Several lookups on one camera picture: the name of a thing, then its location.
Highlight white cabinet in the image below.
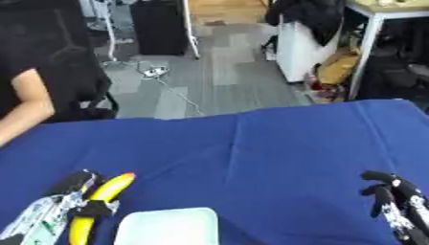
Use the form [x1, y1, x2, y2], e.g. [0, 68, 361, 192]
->
[275, 13, 342, 83]

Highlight box with white inside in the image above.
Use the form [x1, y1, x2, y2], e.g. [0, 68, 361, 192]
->
[112, 207, 221, 245]

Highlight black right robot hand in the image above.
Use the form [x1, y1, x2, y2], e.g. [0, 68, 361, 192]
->
[358, 169, 429, 226]

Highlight red bag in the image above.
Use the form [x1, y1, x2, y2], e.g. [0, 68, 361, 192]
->
[303, 74, 348, 103]

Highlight person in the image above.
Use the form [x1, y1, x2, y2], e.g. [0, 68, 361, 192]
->
[0, 0, 94, 148]

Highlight black cabinet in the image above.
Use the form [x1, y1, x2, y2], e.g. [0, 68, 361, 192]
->
[128, 0, 190, 56]

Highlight white power strip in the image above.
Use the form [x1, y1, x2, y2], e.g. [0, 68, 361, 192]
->
[141, 64, 171, 78]

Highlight yellow toy banana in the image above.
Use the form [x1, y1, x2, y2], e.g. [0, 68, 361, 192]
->
[67, 172, 138, 245]

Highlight white tripod stand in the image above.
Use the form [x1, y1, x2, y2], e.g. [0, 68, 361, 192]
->
[88, 0, 138, 67]

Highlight black office chair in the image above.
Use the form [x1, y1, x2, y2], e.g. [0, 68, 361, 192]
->
[38, 44, 121, 123]

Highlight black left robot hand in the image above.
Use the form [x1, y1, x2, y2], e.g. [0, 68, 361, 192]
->
[43, 169, 123, 219]

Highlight white table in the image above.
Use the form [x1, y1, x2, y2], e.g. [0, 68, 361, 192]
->
[345, 0, 429, 100]

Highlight yellow bag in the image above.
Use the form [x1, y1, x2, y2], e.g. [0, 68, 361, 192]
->
[313, 47, 362, 86]

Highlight white stand pole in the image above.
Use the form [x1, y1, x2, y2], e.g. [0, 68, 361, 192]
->
[179, 0, 203, 60]

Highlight black jacket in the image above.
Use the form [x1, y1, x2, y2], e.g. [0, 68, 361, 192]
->
[262, 0, 350, 48]

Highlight white cable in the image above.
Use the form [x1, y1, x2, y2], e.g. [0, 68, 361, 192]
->
[155, 76, 207, 117]

